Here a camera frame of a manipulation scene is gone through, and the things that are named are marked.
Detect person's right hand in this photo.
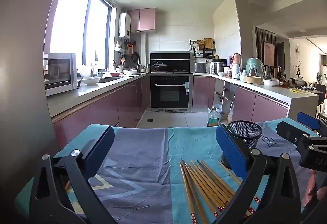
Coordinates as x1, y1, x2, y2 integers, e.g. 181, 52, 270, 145
302, 171, 327, 208

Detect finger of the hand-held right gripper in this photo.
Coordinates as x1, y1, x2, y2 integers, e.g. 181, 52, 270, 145
297, 112, 327, 136
277, 121, 311, 149

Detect pile of wooden chopsticks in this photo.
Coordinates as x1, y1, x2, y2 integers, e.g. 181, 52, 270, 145
179, 159, 261, 224

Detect dark dining chair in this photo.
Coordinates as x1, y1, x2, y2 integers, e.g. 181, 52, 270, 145
315, 83, 327, 117

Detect steel pot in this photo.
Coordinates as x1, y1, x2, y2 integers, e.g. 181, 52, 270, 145
213, 58, 228, 74

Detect pink wall cabinet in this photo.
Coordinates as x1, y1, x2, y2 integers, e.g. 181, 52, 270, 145
127, 8, 157, 33

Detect framed wall picture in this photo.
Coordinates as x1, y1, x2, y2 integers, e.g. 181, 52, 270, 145
264, 41, 275, 67

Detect black wall rack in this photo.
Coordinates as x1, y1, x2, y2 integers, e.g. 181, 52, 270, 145
189, 39, 216, 59

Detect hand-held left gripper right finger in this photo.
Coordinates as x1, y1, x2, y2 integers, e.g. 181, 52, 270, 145
215, 124, 307, 224

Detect blue patterned tablecloth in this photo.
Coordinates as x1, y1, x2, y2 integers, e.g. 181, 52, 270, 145
15, 119, 320, 224

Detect kitchen window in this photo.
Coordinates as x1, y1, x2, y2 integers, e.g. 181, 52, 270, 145
50, 0, 116, 71

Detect white toaster oven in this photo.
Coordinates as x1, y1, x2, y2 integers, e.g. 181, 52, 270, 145
43, 53, 78, 97

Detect cooking oil bottle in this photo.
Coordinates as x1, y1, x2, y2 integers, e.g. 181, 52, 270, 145
207, 107, 221, 127

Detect black built-in oven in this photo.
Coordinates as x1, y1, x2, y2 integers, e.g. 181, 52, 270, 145
149, 74, 193, 112

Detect black range hood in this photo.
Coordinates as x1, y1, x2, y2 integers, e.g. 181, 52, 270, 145
150, 51, 194, 74

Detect round bamboo steamer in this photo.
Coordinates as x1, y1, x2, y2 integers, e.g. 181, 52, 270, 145
243, 75, 263, 84

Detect black mesh utensil holder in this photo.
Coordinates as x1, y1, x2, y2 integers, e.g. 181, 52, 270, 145
221, 120, 263, 169

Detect dark slatted partition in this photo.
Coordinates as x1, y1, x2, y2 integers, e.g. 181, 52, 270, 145
255, 27, 278, 66

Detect grey refrigerator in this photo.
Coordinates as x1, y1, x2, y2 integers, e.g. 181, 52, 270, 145
0, 0, 77, 204

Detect teal plastic cover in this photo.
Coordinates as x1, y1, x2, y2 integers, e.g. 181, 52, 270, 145
246, 57, 266, 79

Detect pink kitchen base cabinets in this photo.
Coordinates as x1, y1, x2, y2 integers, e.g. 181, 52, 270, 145
192, 76, 289, 125
51, 73, 150, 143

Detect white gas water heater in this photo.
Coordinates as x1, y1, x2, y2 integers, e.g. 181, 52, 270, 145
119, 13, 131, 38

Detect pot with glass lid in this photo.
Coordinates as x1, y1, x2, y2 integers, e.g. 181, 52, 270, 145
151, 61, 168, 72

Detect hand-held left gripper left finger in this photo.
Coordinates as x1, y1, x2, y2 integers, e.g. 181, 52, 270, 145
29, 125, 116, 224

